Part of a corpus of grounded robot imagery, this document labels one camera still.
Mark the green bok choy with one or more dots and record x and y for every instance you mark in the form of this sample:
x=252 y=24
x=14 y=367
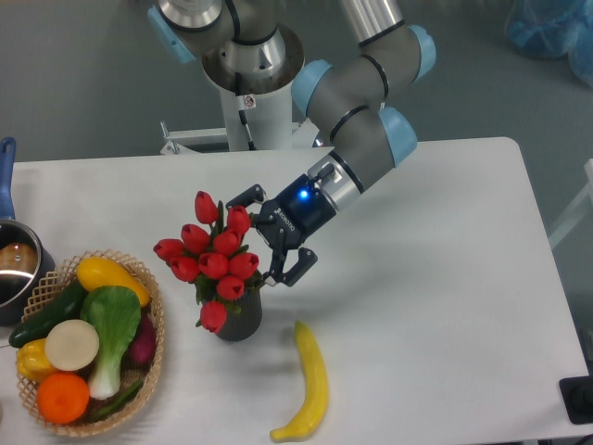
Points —
x=114 y=312

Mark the yellow squash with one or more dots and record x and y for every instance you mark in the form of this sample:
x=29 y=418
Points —
x=95 y=272

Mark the purple sweet potato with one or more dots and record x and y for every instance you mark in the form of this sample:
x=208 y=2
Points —
x=143 y=347

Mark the black device at edge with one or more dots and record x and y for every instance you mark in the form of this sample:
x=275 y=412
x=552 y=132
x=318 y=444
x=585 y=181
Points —
x=576 y=393

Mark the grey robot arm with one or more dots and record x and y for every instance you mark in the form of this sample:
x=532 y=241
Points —
x=367 y=138

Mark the blue saucepan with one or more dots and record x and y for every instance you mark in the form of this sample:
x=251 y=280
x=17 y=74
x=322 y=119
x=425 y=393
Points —
x=24 y=259

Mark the yellow bell pepper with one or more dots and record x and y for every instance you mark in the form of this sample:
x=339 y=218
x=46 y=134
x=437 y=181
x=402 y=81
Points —
x=32 y=361

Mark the orange fruit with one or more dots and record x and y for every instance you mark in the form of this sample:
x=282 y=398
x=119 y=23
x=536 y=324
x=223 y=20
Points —
x=62 y=398

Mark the red tulip bouquet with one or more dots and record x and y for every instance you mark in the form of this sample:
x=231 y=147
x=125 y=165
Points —
x=211 y=255

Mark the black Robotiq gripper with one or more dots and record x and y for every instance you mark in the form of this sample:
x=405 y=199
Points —
x=287 y=221

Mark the white frame at right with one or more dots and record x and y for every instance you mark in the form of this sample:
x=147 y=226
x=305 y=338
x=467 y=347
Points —
x=577 y=209

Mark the dark grey ribbed vase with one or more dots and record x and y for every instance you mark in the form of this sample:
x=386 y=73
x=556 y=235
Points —
x=244 y=316

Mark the blue plastic bag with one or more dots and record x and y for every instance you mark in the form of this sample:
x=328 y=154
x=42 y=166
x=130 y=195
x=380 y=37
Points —
x=554 y=30

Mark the green chili pepper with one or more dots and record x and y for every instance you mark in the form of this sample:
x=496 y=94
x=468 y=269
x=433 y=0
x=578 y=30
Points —
x=118 y=403

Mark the yellow banana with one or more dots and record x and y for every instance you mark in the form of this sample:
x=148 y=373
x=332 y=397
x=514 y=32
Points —
x=313 y=409

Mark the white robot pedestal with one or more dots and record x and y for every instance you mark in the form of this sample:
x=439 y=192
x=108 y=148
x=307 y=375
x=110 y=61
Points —
x=254 y=84

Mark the white round radish slice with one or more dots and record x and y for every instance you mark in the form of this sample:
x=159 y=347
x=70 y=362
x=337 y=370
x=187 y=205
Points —
x=71 y=345

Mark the green cucumber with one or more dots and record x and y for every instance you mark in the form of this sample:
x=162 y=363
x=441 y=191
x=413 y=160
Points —
x=65 y=306

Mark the woven wicker basket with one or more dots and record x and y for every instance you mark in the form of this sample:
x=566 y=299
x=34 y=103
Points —
x=143 y=377

